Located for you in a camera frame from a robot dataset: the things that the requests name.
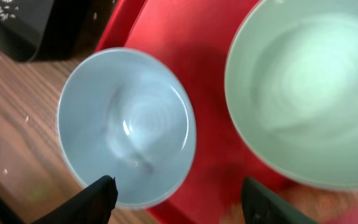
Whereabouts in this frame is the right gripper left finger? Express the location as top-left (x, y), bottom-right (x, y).
top-left (33, 175), bottom-right (118, 224)

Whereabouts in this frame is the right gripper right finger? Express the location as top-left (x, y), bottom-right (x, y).
top-left (241, 177), bottom-right (316, 224)

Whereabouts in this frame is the light blue bowl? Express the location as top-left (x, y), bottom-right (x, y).
top-left (57, 47), bottom-right (196, 209)

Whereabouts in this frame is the mint green bowl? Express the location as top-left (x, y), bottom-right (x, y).
top-left (224, 0), bottom-right (358, 190)

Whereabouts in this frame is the black waste tray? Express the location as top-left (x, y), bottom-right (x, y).
top-left (0, 0), bottom-right (93, 62)

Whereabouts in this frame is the orange carrot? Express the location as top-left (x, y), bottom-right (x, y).
top-left (219, 185), bottom-right (358, 224)

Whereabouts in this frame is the red serving tray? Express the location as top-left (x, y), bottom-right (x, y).
top-left (94, 0), bottom-right (358, 224)

